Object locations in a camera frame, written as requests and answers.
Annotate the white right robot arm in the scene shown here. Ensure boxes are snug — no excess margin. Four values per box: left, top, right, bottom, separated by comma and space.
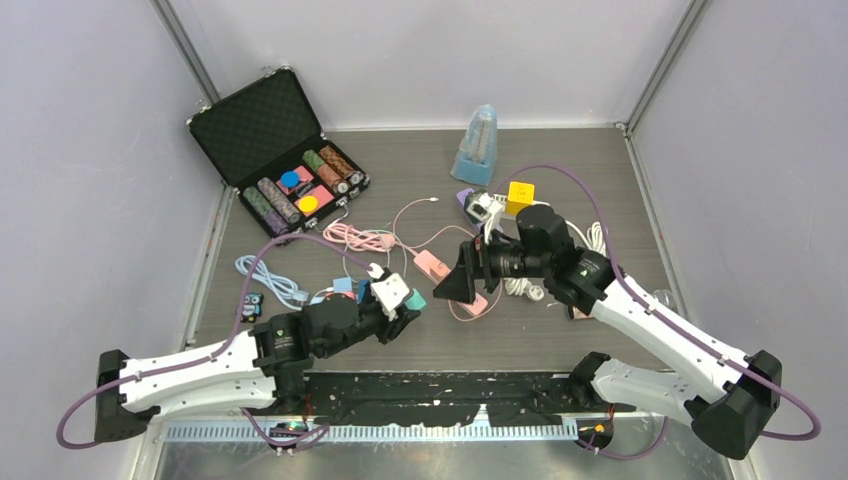
433, 205, 782, 460

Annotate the orange pink charger plug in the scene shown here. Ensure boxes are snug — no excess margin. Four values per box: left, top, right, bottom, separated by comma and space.
428, 261, 450, 281

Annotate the teal charger plug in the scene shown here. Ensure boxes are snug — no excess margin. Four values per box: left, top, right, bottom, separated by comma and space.
404, 289, 427, 311

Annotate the blue wrapped metronome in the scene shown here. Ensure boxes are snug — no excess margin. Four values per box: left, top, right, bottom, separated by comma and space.
451, 104, 497, 186

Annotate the dark blue cube socket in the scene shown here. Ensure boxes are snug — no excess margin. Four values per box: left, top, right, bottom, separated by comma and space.
356, 280, 370, 304

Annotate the yellow cube socket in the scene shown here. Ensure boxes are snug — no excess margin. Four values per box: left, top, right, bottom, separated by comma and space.
505, 181, 535, 216

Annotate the pink charger cable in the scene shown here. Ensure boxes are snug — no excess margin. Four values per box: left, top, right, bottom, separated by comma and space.
390, 196, 505, 324

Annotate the pink power strip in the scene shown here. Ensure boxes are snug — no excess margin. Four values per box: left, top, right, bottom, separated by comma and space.
413, 250, 488, 319

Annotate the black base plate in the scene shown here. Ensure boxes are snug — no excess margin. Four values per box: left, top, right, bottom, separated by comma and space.
241, 370, 637, 429

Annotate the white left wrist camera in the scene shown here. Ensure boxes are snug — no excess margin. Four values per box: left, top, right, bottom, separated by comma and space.
368, 263, 412, 322

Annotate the black chip case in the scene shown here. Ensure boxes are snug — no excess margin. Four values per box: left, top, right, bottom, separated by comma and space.
186, 66, 371, 238

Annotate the mint green charger cable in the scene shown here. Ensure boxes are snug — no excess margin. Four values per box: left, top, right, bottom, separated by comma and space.
307, 228, 399, 306

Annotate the glittery small cylinder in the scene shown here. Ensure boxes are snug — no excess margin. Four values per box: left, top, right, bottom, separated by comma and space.
565, 289, 677, 320

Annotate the blue owl figurine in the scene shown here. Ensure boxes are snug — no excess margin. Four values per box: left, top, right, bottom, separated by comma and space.
240, 292, 264, 324

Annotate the light blue charger plug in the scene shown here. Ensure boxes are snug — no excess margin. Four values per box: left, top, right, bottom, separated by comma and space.
332, 277, 354, 298

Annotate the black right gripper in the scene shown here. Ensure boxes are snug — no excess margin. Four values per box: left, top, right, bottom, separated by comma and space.
435, 223, 550, 303

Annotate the light blue coiled cord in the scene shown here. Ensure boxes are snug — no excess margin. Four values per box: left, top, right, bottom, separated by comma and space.
234, 254, 313, 313

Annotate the pink coiled power cord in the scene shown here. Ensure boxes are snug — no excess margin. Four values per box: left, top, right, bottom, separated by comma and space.
322, 221, 399, 254

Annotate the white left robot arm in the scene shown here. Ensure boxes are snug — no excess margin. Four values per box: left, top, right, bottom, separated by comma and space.
94, 292, 426, 443

